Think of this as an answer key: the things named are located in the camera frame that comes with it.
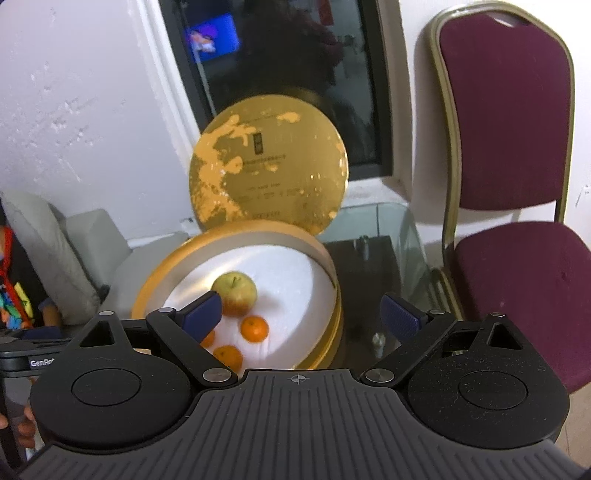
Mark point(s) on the white wall outlet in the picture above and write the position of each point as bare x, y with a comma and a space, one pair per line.
584, 196

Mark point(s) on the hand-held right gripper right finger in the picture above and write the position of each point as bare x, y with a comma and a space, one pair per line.
399, 317

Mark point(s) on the yellow red apple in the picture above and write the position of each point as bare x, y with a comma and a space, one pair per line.
236, 290

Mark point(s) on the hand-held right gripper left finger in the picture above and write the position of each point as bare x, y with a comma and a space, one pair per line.
201, 316

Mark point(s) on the person's left hand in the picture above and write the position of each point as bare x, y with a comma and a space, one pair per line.
27, 429

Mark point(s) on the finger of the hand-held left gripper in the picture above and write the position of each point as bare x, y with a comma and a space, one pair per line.
44, 332

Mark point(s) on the person's left forearm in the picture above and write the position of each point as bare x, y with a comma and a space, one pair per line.
51, 316

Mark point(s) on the purple padded chair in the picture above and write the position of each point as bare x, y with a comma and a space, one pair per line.
508, 115

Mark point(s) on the white foam insert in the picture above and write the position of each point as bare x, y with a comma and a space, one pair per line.
295, 295

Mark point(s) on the small orange tangerine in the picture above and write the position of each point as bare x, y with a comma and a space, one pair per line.
209, 339
255, 328
230, 357

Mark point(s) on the grey sofa cushion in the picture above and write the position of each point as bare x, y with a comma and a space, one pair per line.
46, 249

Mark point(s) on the gold gift box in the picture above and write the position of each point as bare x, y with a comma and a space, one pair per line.
330, 332

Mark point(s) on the grey sofa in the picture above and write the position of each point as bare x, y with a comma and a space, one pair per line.
101, 240

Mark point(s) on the dark window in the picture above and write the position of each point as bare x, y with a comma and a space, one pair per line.
286, 55

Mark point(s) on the round gold box lid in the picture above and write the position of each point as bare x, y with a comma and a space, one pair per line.
272, 161

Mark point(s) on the glass desktop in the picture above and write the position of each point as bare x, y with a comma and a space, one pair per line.
392, 221

